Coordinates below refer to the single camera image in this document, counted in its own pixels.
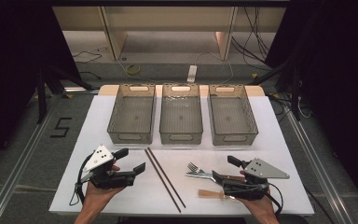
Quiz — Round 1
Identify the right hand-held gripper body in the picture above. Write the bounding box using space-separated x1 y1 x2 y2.
222 158 291 201

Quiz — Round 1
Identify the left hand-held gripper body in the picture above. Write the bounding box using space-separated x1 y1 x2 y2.
81 144 138 189

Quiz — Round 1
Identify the wooden handled table knife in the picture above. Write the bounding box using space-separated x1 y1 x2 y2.
185 172 246 183

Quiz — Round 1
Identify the dark brown chopstick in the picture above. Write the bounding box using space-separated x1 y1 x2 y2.
144 148 182 214
146 147 187 209

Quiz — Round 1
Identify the silver metal fork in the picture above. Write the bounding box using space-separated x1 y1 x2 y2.
186 161 214 180

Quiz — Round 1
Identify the grey translucent plastic bin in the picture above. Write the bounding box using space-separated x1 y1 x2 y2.
106 83 157 146
207 83 259 147
158 83 204 146

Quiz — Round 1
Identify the person's right hand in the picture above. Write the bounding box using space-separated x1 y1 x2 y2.
236 170 280 217

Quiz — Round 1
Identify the person's left hand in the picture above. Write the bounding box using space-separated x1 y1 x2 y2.
83 165 126 210

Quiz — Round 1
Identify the white table cover sheet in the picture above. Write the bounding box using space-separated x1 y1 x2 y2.
48 94 315 217

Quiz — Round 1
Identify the black metal stand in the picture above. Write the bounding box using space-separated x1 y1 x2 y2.
34 63 95 125
250 54 303 122

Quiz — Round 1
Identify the yellow tape roll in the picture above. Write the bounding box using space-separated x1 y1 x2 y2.
125 63 142 77

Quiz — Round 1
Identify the white power strip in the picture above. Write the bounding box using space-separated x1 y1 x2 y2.
186 64 199 84

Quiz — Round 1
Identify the beige wooden shelf unit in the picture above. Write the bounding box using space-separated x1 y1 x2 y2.
51 6 287 62

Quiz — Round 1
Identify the left hand-held gripper black cable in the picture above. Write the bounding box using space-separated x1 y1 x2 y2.
69 153 95 207

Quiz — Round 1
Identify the hand-held gripper black cable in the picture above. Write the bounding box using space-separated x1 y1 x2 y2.
262 183 284 217
69 153 95 207

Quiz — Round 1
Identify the right hand-held gripper black cable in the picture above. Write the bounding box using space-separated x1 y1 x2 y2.
262 183 284 217

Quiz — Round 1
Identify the metal floor rail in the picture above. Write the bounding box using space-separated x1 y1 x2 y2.
0 102 63 224
285 110 355 224

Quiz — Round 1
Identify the thick black floor cable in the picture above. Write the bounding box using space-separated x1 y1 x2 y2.
302 185 335 224

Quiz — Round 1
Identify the white power strip cable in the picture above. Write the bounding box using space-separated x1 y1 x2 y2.
195 50 235 86

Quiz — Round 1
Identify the thin black floor cable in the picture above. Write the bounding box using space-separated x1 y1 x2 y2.
72 49 103 65

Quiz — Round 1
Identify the black cable bundle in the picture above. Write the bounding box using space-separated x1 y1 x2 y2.
230 6 272 68

